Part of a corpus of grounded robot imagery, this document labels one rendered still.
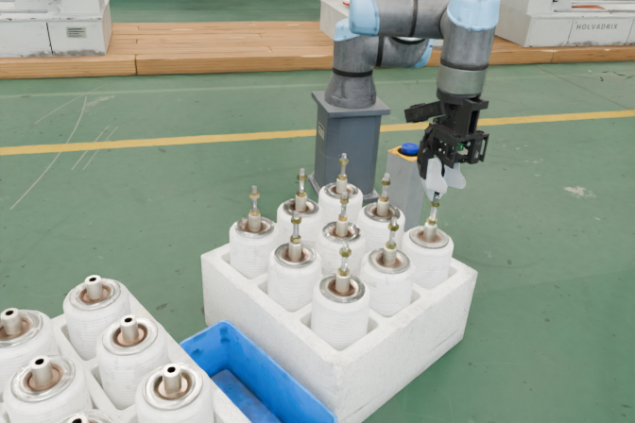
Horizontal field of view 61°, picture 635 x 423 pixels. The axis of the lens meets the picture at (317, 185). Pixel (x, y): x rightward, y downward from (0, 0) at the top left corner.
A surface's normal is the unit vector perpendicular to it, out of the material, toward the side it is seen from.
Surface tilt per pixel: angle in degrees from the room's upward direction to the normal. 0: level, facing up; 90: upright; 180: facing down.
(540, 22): 90
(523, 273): 0
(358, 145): 90
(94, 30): 90
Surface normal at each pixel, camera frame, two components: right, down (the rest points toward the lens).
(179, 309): 0.05, -0.88
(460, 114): -0.88, 0.19
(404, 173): -0.73, 0.29
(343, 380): 0.68, 0.37
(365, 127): 0.26, 0.47
